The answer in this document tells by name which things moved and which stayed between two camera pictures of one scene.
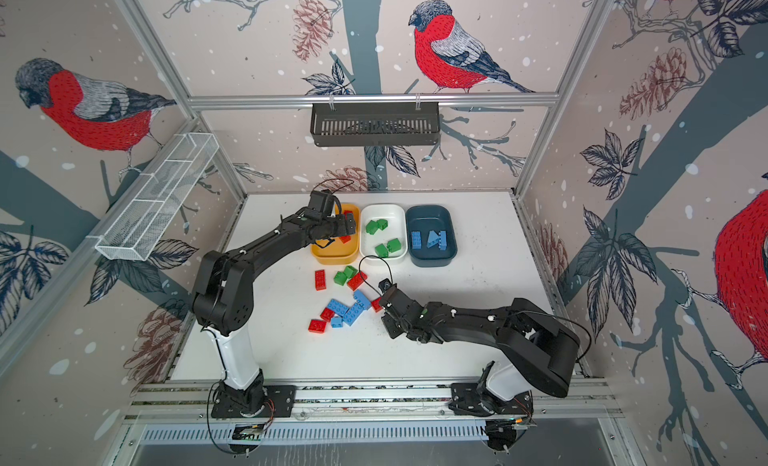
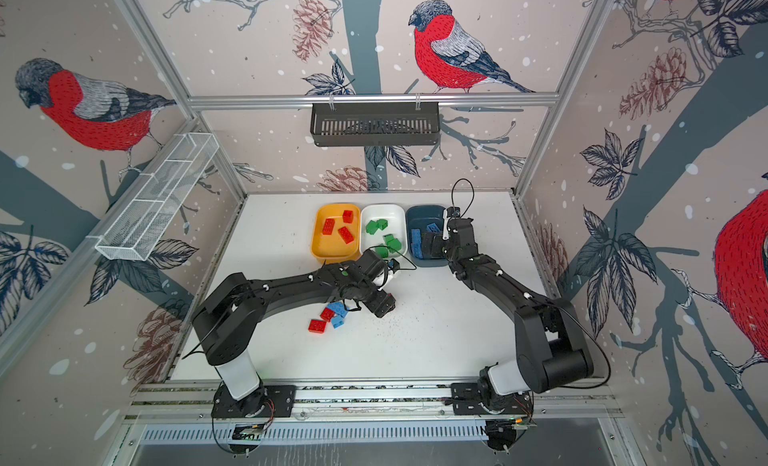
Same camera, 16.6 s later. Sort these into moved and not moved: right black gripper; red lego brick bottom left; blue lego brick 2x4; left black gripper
Moved: left black gripper; right black gripper
Not moved: blue lego brick 2x4; red lego brick bottom left
